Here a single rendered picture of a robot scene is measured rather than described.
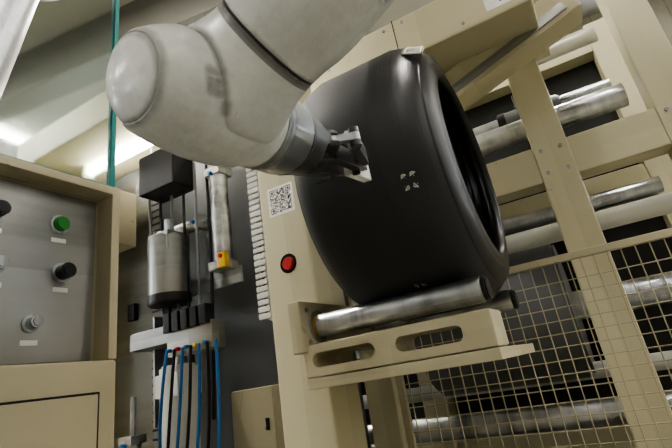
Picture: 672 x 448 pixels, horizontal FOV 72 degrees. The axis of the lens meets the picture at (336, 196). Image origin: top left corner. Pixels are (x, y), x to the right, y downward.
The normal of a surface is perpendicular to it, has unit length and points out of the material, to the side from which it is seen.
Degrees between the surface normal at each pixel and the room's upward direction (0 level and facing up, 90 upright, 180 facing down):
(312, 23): 146
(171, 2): 90
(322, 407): 90
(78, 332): 90
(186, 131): 161
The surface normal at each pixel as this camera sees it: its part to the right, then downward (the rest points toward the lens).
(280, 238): -0.50, -0.25
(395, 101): -0.26, -0.44
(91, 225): 0.85, -0.31
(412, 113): 0.21, -0.42
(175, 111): 0.44, 0.56
